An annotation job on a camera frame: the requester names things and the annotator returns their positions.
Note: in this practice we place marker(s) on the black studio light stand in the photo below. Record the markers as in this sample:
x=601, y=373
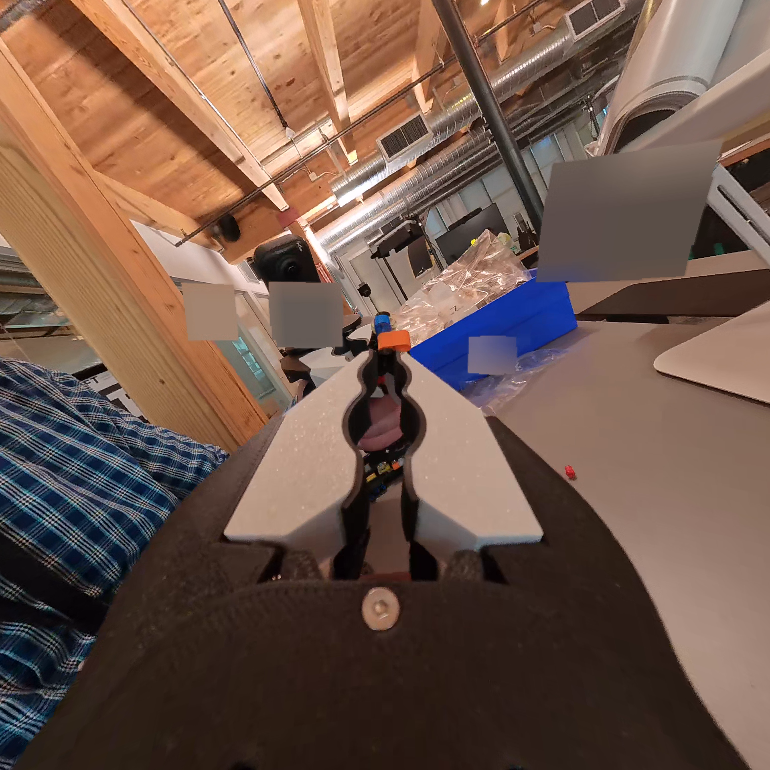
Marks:
x=397, y=237

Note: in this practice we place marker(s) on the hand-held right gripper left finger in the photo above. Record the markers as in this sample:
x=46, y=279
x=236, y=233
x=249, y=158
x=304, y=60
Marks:
x=295, y=475

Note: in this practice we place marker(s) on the person's plaid shirt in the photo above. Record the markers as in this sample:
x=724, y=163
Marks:
x=72, y=481

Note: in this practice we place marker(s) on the silver ventilation duct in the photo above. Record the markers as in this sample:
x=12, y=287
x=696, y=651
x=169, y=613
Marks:
x=421, y=174

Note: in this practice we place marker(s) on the black lego gear assembly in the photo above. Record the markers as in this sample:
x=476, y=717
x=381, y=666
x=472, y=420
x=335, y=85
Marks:
x=382, y=322

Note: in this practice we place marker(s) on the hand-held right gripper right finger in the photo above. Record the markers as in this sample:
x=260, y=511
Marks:
x=475, y=475

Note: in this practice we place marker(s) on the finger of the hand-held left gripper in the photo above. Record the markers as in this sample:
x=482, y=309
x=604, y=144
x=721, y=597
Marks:
x=322, y=367
x=360, y=331

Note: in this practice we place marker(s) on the black pole stand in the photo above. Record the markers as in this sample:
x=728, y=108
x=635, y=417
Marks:
x=481, y=90

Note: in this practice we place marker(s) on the orange lego piece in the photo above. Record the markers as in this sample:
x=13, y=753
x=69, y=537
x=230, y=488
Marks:
x=394, y=340

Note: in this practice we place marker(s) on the black ceiling speaker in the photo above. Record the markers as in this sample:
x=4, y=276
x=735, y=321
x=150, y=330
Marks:
x=228, y=228

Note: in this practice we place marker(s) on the clear plastic bag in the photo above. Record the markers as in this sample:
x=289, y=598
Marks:
x=529, y=367

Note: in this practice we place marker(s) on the pile of clear plastic bags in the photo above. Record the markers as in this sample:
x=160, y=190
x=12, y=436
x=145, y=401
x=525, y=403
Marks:
x=469, y=270

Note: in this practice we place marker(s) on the large black monitor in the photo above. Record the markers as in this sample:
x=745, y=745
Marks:
x=475, y=231

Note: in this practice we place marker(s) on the dark flat box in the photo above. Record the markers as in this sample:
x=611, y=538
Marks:
x=692, y=298

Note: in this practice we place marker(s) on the blue plastic bin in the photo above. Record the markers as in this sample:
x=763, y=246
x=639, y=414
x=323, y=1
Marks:
x=529, y=313

